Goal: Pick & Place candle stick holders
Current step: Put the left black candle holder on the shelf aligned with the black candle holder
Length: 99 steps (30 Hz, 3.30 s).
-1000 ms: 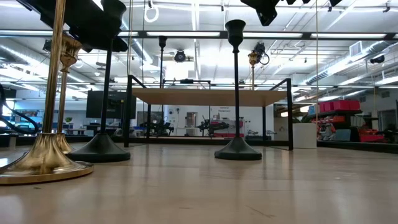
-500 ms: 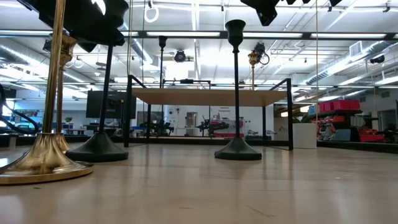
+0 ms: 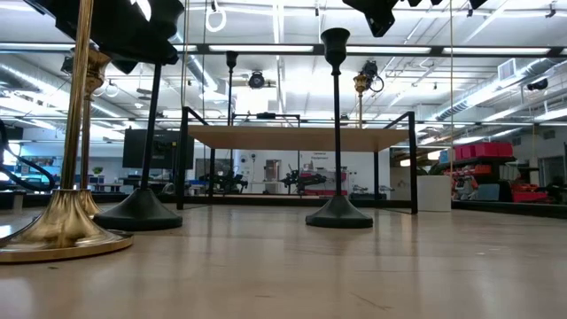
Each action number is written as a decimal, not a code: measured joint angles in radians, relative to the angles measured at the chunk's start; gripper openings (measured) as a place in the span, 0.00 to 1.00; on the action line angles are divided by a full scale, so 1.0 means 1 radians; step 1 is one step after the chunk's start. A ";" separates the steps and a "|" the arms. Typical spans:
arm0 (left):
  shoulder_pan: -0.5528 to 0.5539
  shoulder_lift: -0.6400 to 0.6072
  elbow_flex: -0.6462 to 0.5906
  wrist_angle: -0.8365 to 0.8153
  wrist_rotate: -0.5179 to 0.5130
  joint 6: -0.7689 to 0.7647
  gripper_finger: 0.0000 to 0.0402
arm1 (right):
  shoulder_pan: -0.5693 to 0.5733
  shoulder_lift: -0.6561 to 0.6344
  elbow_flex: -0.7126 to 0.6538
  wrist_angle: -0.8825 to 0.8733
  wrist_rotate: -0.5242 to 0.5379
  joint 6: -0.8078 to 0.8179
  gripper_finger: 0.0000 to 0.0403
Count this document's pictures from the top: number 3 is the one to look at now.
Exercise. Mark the black background robot arm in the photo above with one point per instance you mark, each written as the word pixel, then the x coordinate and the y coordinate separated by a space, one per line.
pixel 305 179
pixel 226 181

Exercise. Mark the wooden shelf black frame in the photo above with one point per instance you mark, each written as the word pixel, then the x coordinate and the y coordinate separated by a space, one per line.
pixel 292 139

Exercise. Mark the black monitor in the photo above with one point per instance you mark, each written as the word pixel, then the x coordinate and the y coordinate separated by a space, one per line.
pixel 130 150

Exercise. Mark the black ceiling camera cluster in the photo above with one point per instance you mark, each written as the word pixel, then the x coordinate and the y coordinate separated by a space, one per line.
pixel 370 70
pixel 66 65

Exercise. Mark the red storage bin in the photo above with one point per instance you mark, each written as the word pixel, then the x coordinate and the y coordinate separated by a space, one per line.
pixel 529 197

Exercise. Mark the black overhead frame bar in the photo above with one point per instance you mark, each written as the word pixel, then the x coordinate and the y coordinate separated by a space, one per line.
pixel 195 48

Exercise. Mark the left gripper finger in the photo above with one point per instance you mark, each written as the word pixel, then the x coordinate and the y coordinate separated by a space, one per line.
pixel 161 31

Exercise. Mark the small green plant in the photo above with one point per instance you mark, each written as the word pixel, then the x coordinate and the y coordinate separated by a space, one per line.
pixel 97 170

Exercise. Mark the white cabinet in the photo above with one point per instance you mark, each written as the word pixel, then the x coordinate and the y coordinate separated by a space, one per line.
pixel 434 192

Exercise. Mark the black ceiling fixture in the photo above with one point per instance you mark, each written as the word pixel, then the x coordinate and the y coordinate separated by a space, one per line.
pixel 538 84

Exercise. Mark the red storage bins row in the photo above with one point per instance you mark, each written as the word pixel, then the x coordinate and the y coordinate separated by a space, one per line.
pixel 483 150

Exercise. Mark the black candle stick holder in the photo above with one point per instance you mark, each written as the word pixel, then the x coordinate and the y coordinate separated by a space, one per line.
pixel 231 59
pixel 339 217
pixel 139 215

